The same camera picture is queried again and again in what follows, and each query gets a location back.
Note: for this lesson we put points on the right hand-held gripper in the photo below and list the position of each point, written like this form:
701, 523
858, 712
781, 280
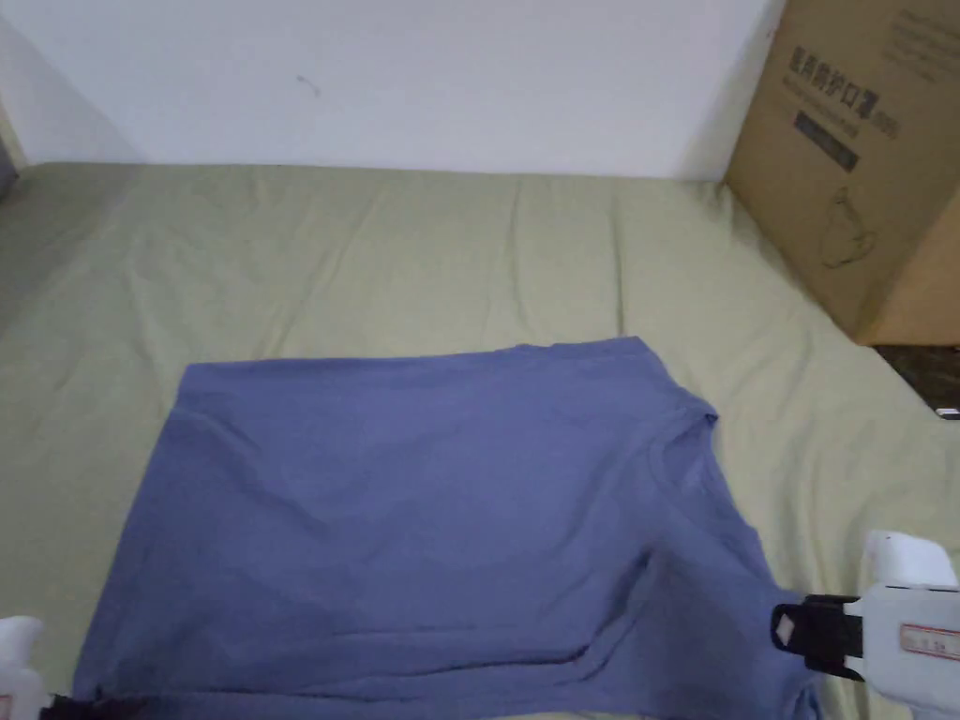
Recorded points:
915, 630

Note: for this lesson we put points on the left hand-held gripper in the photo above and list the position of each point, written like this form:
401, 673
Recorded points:
19, 667

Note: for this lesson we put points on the blue shirt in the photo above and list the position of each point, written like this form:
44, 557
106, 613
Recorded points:
420, 510

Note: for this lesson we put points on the brown cardboard carton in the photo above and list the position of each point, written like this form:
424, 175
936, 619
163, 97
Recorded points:
862, 150

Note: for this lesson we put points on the bed with pale green sheet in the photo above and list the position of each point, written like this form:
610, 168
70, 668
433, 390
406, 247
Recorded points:
375, 247

